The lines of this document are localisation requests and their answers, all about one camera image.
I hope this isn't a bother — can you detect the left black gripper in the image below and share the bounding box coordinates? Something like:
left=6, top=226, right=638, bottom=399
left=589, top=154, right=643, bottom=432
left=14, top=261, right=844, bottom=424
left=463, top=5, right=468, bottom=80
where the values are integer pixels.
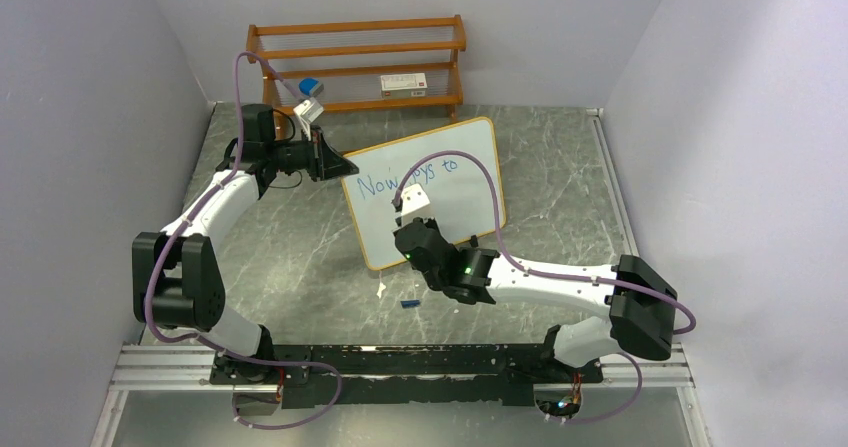
left=268, top=127, right=359, bottom=183

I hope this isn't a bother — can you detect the whiteboard with yellow frame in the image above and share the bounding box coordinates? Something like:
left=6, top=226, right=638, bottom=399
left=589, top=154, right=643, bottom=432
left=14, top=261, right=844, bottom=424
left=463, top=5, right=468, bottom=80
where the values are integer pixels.
left=342, top=117, right=506, bottom=271

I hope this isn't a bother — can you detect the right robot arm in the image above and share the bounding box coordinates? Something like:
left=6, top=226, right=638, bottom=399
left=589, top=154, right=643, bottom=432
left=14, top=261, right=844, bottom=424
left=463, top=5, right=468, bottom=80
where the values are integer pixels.
left=394, top=219, right=678, bottom=381

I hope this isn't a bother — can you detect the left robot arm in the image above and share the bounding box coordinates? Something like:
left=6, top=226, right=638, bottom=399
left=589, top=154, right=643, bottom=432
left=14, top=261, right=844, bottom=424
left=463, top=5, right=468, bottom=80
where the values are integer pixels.
left=131, top=99, right=358, bottom=383

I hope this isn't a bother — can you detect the blue whiteboard eraser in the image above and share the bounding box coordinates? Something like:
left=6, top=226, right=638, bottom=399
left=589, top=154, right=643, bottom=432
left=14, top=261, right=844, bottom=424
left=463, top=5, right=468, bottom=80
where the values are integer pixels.
left=298, top=77, right=324, bottom=97

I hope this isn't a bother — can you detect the wooden two-tier shelf rack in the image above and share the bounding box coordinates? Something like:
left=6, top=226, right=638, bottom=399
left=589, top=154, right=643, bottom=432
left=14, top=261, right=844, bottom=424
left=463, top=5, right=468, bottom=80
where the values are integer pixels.
left=246, top=15, right=467, bottom=120

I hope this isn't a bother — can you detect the white cardboard box red label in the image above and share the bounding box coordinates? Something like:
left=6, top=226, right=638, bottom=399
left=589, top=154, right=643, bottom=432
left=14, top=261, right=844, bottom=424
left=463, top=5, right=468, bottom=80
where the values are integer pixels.
left=380, top=73, right=428, bottom=99

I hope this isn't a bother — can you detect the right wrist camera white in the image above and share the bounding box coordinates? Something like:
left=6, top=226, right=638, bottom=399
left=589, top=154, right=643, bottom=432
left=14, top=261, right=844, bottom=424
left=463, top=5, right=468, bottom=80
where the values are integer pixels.
left=392, top=184, right=435, bottom=228

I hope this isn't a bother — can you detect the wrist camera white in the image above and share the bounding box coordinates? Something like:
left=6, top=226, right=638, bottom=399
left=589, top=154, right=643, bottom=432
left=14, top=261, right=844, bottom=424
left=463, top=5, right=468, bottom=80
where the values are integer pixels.
left=392, top=184, right=435, bottom=228
left=292, top=97, right=324, bottom=141

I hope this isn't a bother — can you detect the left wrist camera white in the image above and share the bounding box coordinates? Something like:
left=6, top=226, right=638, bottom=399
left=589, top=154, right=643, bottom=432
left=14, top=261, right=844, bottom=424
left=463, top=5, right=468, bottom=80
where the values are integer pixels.
left=292, top=97, right=324, bottom=141

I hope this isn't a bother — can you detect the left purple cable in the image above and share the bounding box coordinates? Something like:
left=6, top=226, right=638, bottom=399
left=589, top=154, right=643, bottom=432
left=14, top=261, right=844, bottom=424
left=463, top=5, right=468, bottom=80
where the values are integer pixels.
left=142, top=52, right=344, bottom=432

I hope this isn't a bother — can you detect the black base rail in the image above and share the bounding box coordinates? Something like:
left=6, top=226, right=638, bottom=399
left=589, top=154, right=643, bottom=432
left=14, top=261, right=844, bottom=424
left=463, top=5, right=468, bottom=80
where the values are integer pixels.
left=209, top=343, right=604, bottom=409

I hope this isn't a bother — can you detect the aluminium frame rail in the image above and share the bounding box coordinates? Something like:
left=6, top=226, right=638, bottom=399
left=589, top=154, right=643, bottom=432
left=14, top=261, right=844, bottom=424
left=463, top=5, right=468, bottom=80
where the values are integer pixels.
left=108, top=344, right=695, bottom=393

